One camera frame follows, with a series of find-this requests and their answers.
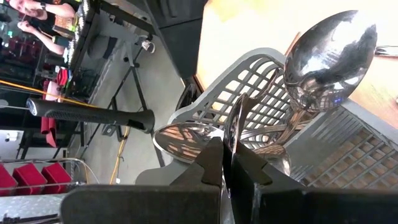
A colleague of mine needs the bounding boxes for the person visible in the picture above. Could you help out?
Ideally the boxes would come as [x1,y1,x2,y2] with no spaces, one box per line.
[0,0,78,56]

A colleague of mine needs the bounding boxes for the black ribbed rod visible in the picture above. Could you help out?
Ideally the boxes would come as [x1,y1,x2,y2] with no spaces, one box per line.
[25,97,155,134]

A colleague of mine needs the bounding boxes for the black desk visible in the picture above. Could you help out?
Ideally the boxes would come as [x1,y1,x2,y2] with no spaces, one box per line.
[67,0,165,167]

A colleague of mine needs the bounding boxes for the grey mesh cutlery basket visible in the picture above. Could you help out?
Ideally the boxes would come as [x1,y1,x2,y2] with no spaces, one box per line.
[135,47,398,190]

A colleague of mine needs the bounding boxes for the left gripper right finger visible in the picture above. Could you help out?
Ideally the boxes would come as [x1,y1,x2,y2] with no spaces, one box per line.
[224,140,398,224]

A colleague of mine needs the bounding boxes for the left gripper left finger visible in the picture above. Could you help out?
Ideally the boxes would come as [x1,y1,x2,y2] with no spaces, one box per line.
[60,136,224,224]

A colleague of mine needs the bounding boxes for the red storage bin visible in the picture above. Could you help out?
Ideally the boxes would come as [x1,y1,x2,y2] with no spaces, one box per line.
[41,161,73,187]
[12,162,48,195]
[0,166,17,197]

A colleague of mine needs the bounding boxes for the yellow cable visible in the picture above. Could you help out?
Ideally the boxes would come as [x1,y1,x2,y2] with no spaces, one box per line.
[0,79,131,185]

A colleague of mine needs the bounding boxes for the silver table knife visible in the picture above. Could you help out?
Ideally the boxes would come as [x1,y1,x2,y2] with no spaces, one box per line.
[374,45,398,58]

